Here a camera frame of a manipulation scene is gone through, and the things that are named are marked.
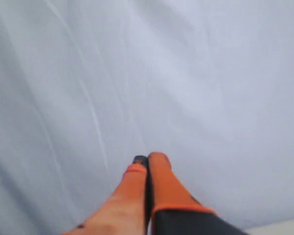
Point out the white backdrop cloth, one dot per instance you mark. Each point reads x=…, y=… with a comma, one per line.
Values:
x=86, y=85

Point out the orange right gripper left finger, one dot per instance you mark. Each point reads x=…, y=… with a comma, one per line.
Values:
x=126, y=211

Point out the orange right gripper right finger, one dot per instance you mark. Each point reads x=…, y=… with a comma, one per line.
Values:
x=175, y=211

